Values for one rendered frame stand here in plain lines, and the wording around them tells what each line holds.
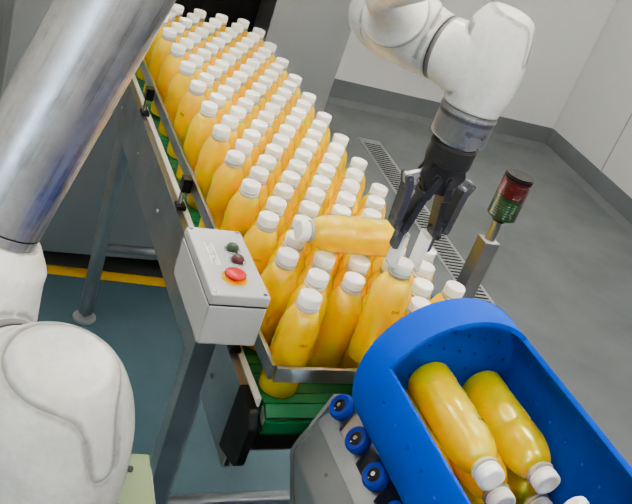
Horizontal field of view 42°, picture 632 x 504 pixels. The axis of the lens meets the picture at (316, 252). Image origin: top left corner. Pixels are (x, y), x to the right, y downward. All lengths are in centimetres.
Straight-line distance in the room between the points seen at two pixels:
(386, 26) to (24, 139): 60
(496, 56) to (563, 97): 544
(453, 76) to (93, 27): 60
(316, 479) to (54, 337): 72
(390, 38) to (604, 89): 518
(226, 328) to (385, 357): 28
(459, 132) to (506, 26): 17
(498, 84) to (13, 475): 83
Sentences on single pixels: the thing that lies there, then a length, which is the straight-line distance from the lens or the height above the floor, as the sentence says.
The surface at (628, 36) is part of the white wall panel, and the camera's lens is 636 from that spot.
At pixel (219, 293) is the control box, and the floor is 110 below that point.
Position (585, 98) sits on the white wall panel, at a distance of 653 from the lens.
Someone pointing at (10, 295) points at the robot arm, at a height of 129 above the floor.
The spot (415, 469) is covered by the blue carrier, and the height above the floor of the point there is 110.
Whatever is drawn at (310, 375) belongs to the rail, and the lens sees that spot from 143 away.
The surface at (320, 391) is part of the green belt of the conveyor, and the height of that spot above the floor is 90.
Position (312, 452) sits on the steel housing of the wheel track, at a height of 87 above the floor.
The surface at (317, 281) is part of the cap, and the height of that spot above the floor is 110.
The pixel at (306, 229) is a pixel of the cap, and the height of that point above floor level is 115.
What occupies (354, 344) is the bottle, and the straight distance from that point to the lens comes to 146.
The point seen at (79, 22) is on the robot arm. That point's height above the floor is 155.
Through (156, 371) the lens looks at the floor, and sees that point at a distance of 286.
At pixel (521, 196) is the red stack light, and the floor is 123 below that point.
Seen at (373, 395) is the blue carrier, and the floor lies 109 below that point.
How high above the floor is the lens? 181
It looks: 28 degrees down
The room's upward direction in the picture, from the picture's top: 21 degrees clockwise
